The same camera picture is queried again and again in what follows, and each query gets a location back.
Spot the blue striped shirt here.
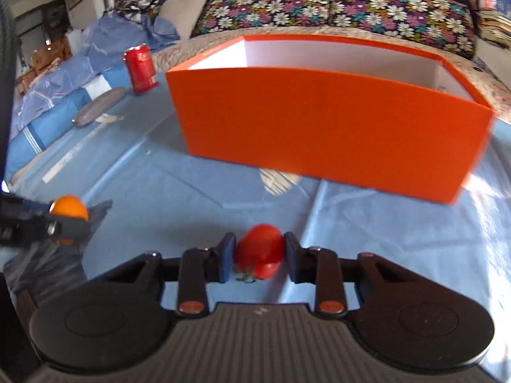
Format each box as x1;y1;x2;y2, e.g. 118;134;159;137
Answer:
16;56;100;128

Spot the orange tomato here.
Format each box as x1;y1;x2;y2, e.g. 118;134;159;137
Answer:
50;195;89;245

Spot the crumpled blue cloth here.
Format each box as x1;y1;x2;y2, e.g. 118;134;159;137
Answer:
76;10;180;74

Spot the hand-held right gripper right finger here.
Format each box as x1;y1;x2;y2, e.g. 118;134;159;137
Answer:
284;230;424;319

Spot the light blue star-print tablecloth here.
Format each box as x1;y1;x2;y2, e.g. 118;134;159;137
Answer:
0;74;511;372

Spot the red soda can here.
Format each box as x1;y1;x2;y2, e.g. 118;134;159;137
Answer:
123;45;159;95

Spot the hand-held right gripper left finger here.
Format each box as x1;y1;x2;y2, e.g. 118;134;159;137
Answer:
91;231;238;319

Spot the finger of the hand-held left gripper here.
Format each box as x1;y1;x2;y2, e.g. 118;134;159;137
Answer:
39;211;92;245

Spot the orange cardboard box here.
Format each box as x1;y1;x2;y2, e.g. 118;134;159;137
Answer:
165;34;497;204

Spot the blue and white folded cloth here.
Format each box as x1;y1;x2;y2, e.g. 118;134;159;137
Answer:
4;76;132;182

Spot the red cherry tomato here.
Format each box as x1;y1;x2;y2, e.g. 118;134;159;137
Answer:
235;223;286;282

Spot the floral cushion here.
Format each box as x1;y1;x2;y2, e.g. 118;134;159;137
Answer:
191;0;331;38
327;0;476;58

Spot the stack of books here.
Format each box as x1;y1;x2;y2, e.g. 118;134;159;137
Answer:
465;0;511;50

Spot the black braided cable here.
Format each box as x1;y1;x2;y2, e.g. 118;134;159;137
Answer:
0;0;19;184

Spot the beige cushion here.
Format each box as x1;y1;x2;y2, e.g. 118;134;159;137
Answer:
157;0;211;41

